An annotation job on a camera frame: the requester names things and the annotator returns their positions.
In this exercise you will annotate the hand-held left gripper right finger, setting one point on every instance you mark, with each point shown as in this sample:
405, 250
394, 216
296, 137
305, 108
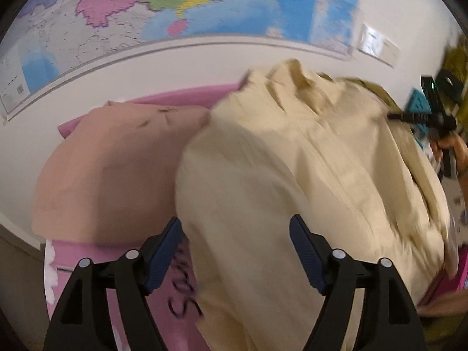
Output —
307, 259

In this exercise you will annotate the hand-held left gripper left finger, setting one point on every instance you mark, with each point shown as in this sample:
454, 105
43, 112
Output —
164, 259

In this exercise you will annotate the colourful wall map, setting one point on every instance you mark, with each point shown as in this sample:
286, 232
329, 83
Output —
182, 7

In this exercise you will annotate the person's right hand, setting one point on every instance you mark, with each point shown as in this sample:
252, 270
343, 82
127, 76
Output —
459, 144

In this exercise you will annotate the cream garment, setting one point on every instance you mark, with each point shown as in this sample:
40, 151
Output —
292, 172

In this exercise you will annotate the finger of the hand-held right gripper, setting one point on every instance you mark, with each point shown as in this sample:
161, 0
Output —
409, 117

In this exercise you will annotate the olive brown garment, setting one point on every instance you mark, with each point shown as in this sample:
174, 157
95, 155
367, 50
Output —
384, 97

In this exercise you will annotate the yellow black patterned cloth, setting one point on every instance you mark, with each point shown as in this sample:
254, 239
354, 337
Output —
449, 329

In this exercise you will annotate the teal plastic basket rack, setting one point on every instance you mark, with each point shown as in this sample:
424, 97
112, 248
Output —
418, 102

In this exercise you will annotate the white wall socket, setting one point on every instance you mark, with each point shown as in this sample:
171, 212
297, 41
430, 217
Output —
376, 44

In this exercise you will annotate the pale pink garment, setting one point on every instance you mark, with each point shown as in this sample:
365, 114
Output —
109, 175

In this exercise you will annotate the tan cloth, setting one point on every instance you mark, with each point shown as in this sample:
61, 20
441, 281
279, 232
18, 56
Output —
446, 307

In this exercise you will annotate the pink table cover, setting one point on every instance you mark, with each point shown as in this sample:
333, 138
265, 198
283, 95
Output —
175, 97

